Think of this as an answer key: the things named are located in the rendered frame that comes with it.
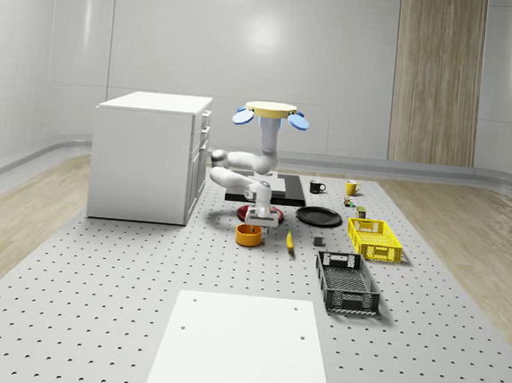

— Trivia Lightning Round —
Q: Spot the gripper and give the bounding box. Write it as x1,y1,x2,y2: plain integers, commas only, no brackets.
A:
242,210,281,237

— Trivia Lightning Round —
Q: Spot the yellow bowl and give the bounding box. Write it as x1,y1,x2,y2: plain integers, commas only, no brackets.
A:
233,223,264,249

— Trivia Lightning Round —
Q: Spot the red plate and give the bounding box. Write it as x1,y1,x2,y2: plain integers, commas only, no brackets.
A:
236,202,286,226

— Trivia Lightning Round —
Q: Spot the black stove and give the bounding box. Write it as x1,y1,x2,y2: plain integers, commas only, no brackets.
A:
223,167,309,208

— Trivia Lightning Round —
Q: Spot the black plate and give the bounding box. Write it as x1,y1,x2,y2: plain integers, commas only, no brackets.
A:
293,204,344,229

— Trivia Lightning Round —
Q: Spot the drone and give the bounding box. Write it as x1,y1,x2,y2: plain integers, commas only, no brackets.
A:
231,98,312,132

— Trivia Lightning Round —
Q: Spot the yellow basket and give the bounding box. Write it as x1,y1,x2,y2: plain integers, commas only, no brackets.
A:
344,217,407,264

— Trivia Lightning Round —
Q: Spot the dark grey basket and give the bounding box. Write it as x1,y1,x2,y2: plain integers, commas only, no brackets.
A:
310,249,386,318

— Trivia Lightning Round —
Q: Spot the white cabinet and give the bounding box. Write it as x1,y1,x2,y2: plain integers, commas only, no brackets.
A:
85,87,215,229

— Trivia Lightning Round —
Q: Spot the white board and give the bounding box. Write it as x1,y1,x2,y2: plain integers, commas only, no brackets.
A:
142,287,342,383

